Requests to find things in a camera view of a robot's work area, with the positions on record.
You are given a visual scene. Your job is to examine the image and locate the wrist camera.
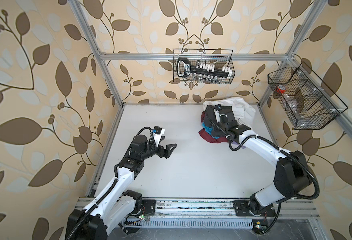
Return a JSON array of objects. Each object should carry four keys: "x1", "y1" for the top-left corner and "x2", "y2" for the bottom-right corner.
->
[
  {"x1": 214, "y1": 105, "x2": 223, "y2": 123},
  {"x1": 152, "y1": 126, "x2": 165, "y2": 147}
]

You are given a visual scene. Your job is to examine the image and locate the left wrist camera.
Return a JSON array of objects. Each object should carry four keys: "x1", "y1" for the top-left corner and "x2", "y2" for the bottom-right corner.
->
[{"x1": 152, "y1": 126, "x2": 165, "y2": 147}]

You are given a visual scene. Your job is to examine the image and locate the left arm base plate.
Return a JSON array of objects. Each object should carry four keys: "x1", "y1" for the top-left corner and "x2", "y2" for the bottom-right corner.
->
[{"x1": 128, "y1": 199, "x2": 157, "y2": 218}]

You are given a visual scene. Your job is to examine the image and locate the teal cloth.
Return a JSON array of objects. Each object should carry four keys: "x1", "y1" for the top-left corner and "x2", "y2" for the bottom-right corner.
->
[{"x1": 202, "y1": 122, "x2": 220, "y2": 139}]

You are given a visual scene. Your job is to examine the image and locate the back wire basket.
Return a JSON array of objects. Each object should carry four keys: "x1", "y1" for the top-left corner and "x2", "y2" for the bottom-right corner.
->
[{"x1": 173, "y1": 48, "x2": 235, "y2": 85}]

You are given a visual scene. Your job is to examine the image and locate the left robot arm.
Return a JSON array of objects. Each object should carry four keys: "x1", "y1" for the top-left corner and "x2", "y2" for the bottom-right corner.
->
[{"x1": 65, "y1": 135, "x2": 177, "y2": 240}]

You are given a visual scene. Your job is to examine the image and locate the aluminium frame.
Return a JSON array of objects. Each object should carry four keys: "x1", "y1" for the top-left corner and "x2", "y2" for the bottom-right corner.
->
[{"x1": 60, "y1": 0, "x2": 352, "y2": 240}]

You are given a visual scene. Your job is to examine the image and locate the black handled tool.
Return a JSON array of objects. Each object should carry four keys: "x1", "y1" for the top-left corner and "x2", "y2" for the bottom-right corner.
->
[{"x1": 176, "y1": 58, "x2": 233, "y2": 78}]

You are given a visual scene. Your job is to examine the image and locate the maroon cloth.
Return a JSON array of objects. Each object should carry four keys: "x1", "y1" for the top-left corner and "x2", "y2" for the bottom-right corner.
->
[{"x1": 198, "y1": 112, "x2": 228, "y2": 144}]

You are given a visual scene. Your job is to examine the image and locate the right wire basket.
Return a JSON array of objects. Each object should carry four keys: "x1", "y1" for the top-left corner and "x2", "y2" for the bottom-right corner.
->
[{"x1": 267, "y1": 62, "x2": 348, "y2": 130}]

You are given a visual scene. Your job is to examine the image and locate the purple cloth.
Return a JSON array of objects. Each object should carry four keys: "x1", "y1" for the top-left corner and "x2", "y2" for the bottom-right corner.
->
[{"x1": 229, "y1": 142, "x2": 246, "y2": 152}]

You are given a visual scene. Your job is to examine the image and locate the white cloth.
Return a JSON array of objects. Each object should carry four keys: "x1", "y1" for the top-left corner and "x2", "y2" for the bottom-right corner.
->
[{"x1": 203, "y1": 97, "x2": 256, "y2": 127}]

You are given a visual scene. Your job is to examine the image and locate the wire basket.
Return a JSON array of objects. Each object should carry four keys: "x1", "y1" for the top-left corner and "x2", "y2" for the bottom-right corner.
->
[
  {"x1": 267, "y1": 62, "x2": 348, "y2": 130},
  {"x1": 173, "y1": 48, "x2": 235, "y2": 85}
]

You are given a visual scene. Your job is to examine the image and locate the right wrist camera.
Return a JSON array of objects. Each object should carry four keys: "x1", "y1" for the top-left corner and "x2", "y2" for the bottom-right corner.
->
[{"x1": 214, "y1": 105, "x2": 223, "y2": 123}]

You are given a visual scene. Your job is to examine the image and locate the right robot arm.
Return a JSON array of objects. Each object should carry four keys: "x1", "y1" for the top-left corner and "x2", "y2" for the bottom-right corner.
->
[{"x1": 204, "y1": 105, "x2": 320, "y2": 216}]

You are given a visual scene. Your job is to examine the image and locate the left black cable conduit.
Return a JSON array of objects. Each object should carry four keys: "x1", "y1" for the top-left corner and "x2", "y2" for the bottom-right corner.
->
[{"x1": 65, "y1": 125, "x2": 153, "y2": 240}]

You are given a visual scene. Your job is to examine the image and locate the red cap bottle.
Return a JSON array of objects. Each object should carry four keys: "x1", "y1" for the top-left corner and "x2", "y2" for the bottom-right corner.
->
[{"x1": 276, "y1": 85, "x2": 286, "y2": 97}]

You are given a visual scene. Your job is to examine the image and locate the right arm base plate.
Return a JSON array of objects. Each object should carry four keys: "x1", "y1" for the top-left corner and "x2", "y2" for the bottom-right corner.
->
[{"x1": 233, "y1": 200, "x2": 276, "y2": 217}]

